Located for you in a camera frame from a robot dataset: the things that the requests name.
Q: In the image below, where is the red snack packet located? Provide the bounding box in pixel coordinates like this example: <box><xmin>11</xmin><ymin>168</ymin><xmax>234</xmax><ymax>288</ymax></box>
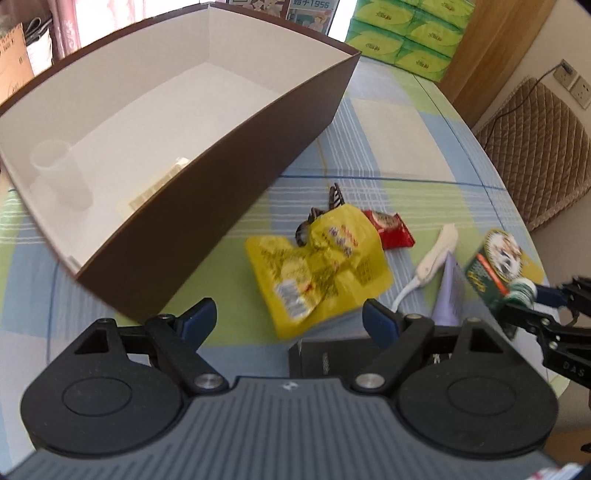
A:
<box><xmin>363</xmin><ymin>210</ymin><xmax>415</xmax><ymax>251</ymax></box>

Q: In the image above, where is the leopard print hair clip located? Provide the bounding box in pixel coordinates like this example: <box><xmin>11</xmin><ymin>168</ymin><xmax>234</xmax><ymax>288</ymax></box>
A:
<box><xmin>294</xmin><ymin>182</ymin><xmax>346</xmax><ymax>247</ymax></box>

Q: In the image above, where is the purple cream tube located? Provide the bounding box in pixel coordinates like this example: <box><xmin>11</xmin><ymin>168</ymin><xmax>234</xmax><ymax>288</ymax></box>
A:
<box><xmin>432</xmin><ymin>253</ymin><xmax>466</xmax><ymax>327</ymax></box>

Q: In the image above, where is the yellow snack bag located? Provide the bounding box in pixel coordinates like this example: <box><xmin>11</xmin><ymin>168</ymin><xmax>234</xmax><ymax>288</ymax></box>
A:
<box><xmin>245</xmin><ymin>204</ymin><xmax>394</xmax><ymax>340</ymax></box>

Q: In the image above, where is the black product box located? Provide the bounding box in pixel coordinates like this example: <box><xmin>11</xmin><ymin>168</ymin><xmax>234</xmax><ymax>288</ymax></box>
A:
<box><xmin>288</xmin><ymin>338</ymin><xmax>381</xmax><ymax>380</ymax></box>

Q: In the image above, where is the checked tablecloth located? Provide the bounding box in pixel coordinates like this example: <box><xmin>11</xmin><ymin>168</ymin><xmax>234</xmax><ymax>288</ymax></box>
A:
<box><xmin>0</xmin><ymin>56</ymin><xmax>569</xmax><ymax>467</ymax></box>

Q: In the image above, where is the quilted brown chair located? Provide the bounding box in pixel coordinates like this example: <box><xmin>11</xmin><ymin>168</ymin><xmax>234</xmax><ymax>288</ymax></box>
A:
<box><xmin>476</xmin><ymin>77</ymin><xmax>590</xmax><ymax>232</ymax></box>

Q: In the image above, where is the brown cardboard storage box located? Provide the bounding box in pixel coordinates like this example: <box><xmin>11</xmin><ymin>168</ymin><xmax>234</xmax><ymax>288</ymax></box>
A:
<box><xmin>1</xmin><ymin>3</ymin><xmax>360</xmax><ymax>321</ymax></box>

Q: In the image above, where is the translucent plastic cup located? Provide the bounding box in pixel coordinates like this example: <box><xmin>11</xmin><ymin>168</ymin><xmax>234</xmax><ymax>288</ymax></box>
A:
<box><xmin>30</xmin><ymin>139</ymin><xmax>93</xmax><ymax>211</ymax></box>

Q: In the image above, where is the green tissue pack stack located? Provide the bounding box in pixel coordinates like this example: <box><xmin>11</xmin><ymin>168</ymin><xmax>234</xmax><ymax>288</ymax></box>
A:
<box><xmin>346</xmin><ymin>0</ymin><xmax>475</xmax><ymax>82</ymax></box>

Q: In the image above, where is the brown cardboard carton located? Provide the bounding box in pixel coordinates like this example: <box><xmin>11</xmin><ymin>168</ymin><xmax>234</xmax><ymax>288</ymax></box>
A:
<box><xmin>0</xmin><ymin>24</ymin><xmax>34</xmax><ymax>103</ymax></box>

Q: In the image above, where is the pink curtain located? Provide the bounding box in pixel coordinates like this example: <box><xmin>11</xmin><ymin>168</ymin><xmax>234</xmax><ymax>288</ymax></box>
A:
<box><xmin>47</xmin><ymin>0</ymin><xmax>81</xmax><ymax>62</ymax></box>

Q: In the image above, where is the blue milk carton box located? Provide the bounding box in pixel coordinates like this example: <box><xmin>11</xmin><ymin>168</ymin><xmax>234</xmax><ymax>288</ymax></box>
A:
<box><xmin>225</xmin><ymin>0</ymin><xmax>341</xmax><ymax>36</ymax></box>

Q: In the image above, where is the wall power socket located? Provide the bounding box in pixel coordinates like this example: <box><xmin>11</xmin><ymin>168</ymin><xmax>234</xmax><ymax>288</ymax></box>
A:
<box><xmin>553</xmin><ymin>60</ymin><xmax>591</xmax><ymax>109</ymax></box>

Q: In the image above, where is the black power cable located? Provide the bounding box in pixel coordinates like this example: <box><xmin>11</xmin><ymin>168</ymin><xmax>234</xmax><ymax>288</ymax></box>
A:
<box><xmin>479</xmin><ymin>64</ymin><xmax>565</xmax><ymax>135</ymax></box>

